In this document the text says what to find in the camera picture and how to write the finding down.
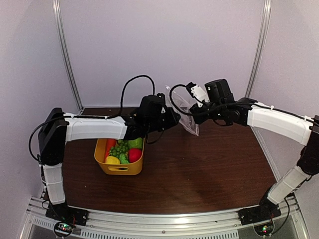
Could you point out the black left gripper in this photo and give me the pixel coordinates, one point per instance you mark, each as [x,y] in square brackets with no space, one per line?
[174,118]

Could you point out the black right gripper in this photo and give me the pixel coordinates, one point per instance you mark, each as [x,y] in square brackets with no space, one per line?
[199,118]

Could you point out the clear zip top bag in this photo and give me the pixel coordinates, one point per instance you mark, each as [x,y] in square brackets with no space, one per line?
[186,121]

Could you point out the green toy cabbage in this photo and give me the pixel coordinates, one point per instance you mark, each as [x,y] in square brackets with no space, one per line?
[136,143]

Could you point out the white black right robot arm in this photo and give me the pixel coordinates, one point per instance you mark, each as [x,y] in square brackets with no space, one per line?
[301,130]

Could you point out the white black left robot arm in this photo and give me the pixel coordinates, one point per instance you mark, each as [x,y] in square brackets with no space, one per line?
[59,128]

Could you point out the red toy tomato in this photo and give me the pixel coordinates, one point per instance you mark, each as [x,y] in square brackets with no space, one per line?
[134,154]

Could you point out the green toy grapes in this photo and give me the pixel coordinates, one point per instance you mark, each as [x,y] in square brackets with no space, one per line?
[121,147]

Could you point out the green toy broccoli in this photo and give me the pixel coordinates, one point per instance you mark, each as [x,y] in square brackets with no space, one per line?
[123,159]

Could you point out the yellow plastic basket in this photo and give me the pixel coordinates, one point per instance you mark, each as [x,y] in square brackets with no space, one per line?
[121,169]

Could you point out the orange toy carrot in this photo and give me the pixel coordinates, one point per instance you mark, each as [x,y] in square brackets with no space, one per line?
[109,144]

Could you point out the yellow toy lemon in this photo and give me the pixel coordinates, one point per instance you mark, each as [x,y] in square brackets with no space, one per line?
[112,160]

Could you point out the right controller board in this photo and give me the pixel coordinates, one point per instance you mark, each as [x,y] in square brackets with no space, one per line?
[264,230]

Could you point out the controller board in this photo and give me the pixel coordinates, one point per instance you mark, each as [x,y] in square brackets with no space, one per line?
[264,230]
[62,229]

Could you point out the left controller board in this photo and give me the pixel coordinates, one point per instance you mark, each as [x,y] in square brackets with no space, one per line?
[62,229]

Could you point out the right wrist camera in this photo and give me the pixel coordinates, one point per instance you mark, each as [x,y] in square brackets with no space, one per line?
[197,92]

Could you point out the right aluminium frame post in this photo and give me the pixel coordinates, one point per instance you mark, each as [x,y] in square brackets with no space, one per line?
[264,27]

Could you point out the aluminium frame post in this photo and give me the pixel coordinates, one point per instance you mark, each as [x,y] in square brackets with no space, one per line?
[264,27]
[65,54]

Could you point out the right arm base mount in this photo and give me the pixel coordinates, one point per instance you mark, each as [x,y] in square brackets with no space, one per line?
[260,213]

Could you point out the aluminium front rail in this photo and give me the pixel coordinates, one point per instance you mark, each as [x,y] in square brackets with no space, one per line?
[224,224]

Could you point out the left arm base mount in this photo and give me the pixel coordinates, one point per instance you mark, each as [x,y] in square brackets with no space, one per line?
[65,213]

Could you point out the left aluminium frame post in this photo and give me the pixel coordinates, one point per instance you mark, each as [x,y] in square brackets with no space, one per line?
[65,54]

